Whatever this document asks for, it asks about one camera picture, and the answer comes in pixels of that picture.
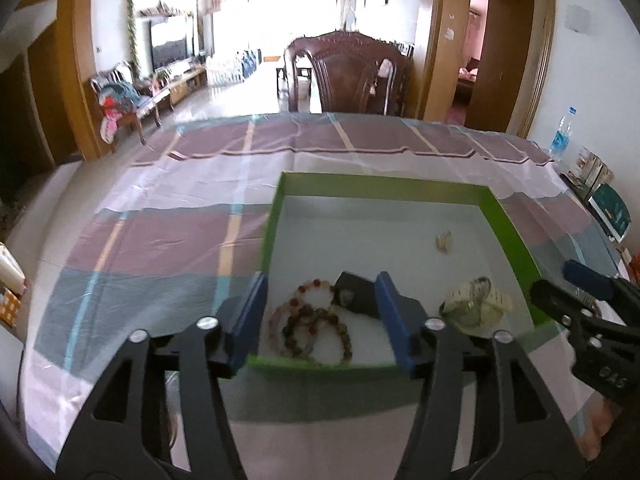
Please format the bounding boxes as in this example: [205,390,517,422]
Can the stack of boxes and books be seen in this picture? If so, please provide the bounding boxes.
[569,146,635,242]

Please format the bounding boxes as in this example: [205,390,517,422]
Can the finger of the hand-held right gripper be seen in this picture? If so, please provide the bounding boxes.
[530,279,617,362]
[562,259,640,312]

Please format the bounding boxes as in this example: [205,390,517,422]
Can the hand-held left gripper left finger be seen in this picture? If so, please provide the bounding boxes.
[55,271,269,480]

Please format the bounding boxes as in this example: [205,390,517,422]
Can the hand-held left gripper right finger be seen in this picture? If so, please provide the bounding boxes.
[375,271,586,480]

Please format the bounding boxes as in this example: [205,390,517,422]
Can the plastic water bottle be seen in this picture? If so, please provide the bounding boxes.
[548,106,579,162]

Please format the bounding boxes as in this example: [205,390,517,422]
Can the person's right hand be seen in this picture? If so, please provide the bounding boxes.
[575,400,618,463]

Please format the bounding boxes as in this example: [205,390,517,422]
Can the wooden television cabinet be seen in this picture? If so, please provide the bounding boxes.
[149,66,209,108]

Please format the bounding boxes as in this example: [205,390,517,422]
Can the green leaf garland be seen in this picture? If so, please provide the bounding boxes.
[126,0,143,77]

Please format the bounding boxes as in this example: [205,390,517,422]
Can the green jade bracelet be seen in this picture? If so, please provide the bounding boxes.
[440,300,493,332]

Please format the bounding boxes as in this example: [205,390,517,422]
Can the flat screen television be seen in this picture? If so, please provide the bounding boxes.
[149,17,197,72]

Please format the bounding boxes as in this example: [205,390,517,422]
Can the red and pink bead bracelet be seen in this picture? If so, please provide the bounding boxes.
[267,280,337,359]

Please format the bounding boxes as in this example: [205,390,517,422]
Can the plaid tablecloth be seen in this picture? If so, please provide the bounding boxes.
[17,112,640,480]

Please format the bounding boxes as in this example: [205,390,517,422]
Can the packs of bottled water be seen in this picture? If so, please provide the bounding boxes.
[206,49,264,86]

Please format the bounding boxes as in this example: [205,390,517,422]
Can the silver metal bangle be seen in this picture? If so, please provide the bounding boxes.
[467,275,496,301]

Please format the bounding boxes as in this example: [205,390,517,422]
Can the cream wristwatch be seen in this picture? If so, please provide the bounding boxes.
[442,282,515,328]

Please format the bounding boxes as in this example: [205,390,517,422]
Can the green cardboard box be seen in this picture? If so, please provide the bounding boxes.
[246,171,558,375]

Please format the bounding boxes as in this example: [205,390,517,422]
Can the carved dark wooden chair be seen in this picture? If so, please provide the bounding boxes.
[284,30,417,117]

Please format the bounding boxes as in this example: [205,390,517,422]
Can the wooden armchair with clothes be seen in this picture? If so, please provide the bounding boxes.
[89,61,175,155]

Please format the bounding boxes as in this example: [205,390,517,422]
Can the brown bead bracelet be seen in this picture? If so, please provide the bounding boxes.
[281,305,354,365]

